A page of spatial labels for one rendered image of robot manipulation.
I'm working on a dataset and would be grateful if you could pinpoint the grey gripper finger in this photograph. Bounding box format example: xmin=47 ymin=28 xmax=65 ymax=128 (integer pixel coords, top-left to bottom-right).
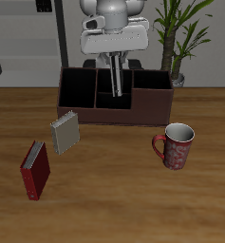
xmin=108 ymin=52 xmax=118 ymax=96
xmin=115 ymin=52 xmax=124 ymax=98

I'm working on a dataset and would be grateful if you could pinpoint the dark brown desk caddy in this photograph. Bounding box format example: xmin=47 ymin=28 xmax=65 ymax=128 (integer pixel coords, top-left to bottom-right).
xmin=56 ymin=65 xmax=176 ymax=128

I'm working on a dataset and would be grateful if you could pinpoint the flat black base plate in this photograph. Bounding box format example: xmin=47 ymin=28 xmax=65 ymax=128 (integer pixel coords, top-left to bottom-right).
xmin=83 ymin=58 xmax=145 ymax=70

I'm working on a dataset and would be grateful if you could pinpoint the grey striped book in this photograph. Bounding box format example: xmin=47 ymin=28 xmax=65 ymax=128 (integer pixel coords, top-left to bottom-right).
xmin=49 ymin=110 xmax=82 ymax=157

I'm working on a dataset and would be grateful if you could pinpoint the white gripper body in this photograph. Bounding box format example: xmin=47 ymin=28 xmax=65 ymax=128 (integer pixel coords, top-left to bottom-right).
xmin=80 ymin=17 xmax=150 ymax=55

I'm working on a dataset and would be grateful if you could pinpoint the red patterned mug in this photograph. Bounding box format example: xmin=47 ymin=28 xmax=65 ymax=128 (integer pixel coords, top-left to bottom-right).
xmin=151 ymin=121 xmax=197 ymax=172

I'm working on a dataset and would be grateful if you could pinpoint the grey wall shelf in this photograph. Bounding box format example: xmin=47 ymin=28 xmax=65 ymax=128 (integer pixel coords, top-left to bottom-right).
xmin=0 ymin=0 xmax=63 ymax=88

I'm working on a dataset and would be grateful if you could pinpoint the green pot plant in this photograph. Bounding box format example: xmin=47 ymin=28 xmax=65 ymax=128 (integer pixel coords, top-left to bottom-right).
xmin=152 ymin=0 xmax=216 ymax=89

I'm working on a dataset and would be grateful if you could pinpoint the black vertical post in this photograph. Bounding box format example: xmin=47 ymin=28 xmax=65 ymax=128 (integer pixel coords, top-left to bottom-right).
xmin=54 ymin=0 xmax=69 ymax=68

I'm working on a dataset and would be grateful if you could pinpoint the red book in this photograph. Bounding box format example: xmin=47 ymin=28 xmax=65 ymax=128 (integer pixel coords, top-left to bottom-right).
xmin=19 ymin=140 xmax=52 ymax=202

